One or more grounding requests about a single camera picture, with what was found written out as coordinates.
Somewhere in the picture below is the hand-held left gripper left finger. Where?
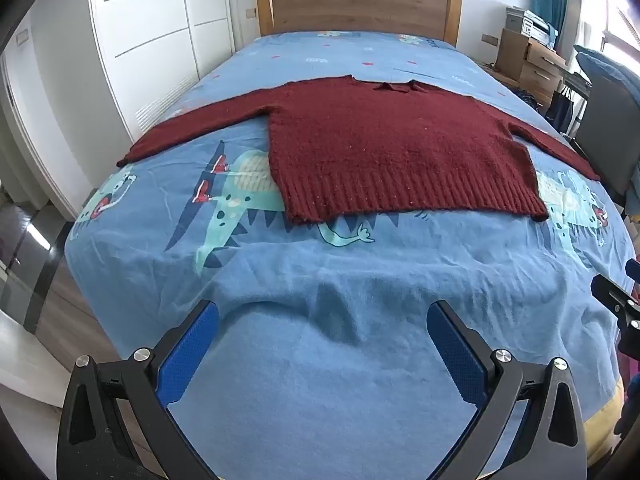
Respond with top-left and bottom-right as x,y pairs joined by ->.
56,300 -> 236,480

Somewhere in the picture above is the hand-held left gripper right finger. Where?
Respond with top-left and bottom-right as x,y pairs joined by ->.
426,300 -> 588,480

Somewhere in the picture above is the dark red knitted sweater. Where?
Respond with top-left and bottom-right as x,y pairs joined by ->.
116,75 -> 602,224

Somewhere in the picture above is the blue dinosaur print bed sheet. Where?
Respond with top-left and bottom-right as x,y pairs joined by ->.
64,30 -> 636,480

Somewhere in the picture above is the dark chair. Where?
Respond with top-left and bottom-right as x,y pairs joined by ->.
570,44 -> 640,207

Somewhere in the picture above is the navy tote bag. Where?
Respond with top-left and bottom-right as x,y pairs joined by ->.
550,85 -> 586,133

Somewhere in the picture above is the dark glossy cabinet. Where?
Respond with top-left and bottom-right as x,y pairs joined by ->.
0,200 -> 67,332

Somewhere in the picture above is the black backpack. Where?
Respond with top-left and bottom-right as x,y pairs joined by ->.
515,87 -> 544,112

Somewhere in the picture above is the wooden nightstand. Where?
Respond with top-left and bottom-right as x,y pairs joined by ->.
495,27 -> 568,106

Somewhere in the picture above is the grey printer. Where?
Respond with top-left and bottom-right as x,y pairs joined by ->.
505,6 -> 558,43

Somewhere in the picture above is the white wardrobe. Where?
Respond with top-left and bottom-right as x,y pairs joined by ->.
87,0 -> 236,146

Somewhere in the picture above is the wooden headboard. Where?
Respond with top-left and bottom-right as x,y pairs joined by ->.
255,0 -> 463,47

